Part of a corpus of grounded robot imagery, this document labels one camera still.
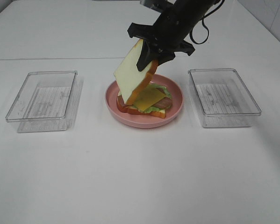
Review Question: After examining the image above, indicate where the pink round plate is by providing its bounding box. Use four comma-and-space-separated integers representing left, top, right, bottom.
105, 74, 184, 128

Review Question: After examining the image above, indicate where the bacon strip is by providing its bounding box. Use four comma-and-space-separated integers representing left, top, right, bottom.
118, 85, 172, 106
153, 97, 172, 109

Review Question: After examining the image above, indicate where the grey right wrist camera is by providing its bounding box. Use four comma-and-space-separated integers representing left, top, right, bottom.
140, 0, 173, 13

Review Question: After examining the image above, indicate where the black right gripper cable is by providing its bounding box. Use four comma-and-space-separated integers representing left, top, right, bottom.
188, 0, 226, 45

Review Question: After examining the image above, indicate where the clear left plastic container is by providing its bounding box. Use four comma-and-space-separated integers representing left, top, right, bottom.
5, 70, 82, 133

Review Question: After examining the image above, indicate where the yellow cheese slice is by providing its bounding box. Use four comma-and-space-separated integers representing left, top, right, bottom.
133, 87, 166, 112

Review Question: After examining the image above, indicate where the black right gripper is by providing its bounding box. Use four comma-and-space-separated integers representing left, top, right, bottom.
127, 0, 196, 72

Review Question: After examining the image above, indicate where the green lettuce leaf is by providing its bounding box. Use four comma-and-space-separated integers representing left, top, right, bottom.
130, 83, 172, 114

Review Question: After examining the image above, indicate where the clear right plastic container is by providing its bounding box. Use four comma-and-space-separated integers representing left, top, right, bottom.
188, 68, 262, 128

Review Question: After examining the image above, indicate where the bread slice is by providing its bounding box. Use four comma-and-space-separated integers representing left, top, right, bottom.
116, 94, 172, 119
114, 39, 158, 105

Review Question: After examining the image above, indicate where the clear plastic container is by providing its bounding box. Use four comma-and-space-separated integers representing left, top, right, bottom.
5, 70, 82, 133
188, 68, 262, 128

